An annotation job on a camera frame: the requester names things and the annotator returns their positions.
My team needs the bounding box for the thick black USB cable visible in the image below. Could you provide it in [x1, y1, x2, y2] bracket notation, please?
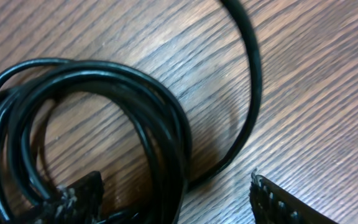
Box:
[0, 0, 263, 224]

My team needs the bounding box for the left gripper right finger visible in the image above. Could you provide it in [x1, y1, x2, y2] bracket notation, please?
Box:
[249, 170, 336, 224]

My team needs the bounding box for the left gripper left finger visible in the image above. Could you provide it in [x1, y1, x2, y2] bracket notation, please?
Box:
[17, 171, 104, 224]

